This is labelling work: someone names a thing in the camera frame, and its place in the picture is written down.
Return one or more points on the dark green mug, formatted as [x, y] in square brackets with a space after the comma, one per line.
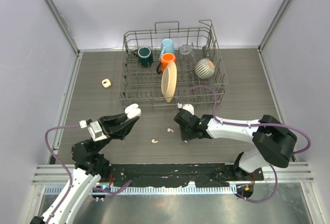
[144, 55]

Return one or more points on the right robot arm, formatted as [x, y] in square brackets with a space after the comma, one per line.
[273, 145]

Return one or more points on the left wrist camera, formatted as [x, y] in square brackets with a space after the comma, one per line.
[94, 128]

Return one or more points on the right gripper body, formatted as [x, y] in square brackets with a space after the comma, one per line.
[186, 133]

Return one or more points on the white slotted cable duct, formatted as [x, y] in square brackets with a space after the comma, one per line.
[191, 189]

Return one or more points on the striped ceramic bowl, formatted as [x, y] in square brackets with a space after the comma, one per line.
[205, 68]

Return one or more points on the clear glass cup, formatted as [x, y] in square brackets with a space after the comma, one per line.
[186, 55]

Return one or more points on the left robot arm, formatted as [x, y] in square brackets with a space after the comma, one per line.
[90, 165]

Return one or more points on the beige earbud charging case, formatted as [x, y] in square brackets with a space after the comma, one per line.
[106, 83]

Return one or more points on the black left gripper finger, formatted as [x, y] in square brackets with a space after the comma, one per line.
[109, 121]
[122, 130]

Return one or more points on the orange mug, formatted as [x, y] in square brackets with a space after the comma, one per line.
[165, 59]

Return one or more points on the light blue cup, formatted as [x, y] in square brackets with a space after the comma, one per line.
[167, 46]

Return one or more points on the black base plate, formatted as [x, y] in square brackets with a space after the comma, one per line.
[176, 175]

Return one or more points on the grey wire dish rack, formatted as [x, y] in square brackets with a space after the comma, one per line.
[142, 85]

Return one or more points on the beige oval plate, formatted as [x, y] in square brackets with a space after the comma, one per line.
[169, 81]

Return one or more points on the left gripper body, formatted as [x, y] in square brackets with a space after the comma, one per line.
[109, 138]

